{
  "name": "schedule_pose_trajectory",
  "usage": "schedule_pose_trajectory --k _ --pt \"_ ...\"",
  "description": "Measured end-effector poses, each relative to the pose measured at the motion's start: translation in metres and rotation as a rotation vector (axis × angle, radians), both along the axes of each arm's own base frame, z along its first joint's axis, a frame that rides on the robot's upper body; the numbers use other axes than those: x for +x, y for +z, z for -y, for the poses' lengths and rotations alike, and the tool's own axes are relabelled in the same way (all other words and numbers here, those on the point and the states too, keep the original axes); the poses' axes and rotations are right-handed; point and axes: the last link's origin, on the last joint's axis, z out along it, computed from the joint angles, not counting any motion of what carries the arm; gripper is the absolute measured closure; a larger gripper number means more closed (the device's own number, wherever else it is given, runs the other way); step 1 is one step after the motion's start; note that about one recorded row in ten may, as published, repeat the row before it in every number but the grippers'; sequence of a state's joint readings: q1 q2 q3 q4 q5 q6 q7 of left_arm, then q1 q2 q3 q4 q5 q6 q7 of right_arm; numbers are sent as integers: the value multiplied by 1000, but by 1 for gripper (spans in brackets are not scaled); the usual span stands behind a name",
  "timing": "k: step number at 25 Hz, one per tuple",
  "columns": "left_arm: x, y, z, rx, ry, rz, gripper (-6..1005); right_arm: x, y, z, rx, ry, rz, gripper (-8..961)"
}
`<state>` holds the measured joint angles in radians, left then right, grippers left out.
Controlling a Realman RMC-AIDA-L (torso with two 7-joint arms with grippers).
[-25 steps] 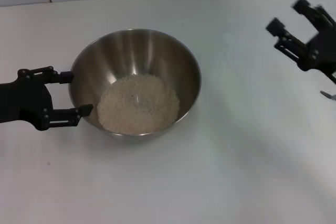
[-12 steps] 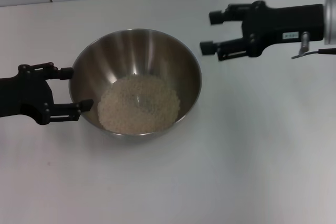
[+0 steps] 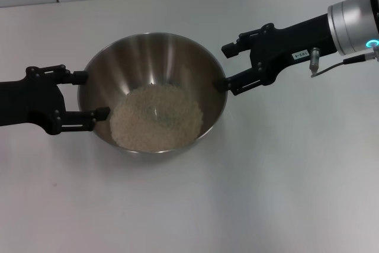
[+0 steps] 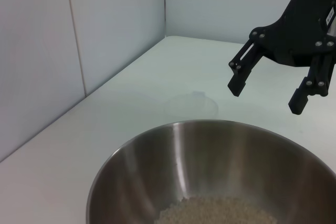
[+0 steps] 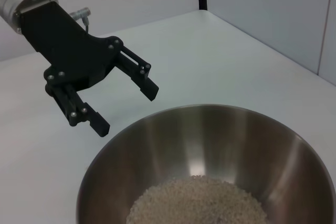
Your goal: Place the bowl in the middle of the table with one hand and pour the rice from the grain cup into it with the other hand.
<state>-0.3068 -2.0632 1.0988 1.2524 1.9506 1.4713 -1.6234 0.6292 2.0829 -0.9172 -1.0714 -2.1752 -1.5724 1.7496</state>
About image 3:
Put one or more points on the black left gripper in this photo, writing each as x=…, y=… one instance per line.
x=29, y=102

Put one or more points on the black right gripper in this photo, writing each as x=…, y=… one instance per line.
x=290, y=45

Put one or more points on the stainless steel mixing bowl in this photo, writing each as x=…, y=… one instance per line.
x=118, y=66

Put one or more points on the white rice grains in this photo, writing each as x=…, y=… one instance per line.
x=142, y=122

